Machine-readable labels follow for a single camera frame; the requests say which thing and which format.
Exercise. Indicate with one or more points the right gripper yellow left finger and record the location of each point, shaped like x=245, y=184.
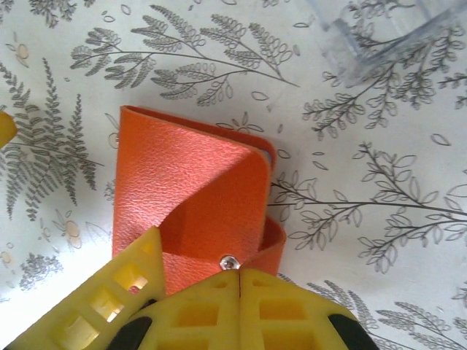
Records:
x=197, y=321

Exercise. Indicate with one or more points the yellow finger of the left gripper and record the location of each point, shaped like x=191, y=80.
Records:
x=91, y=291
x=6, y=129

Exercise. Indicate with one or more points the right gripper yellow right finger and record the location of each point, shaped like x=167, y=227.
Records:
x=284, y=321

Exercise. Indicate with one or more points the orange card holder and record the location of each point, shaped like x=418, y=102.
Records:
x=182, y=182

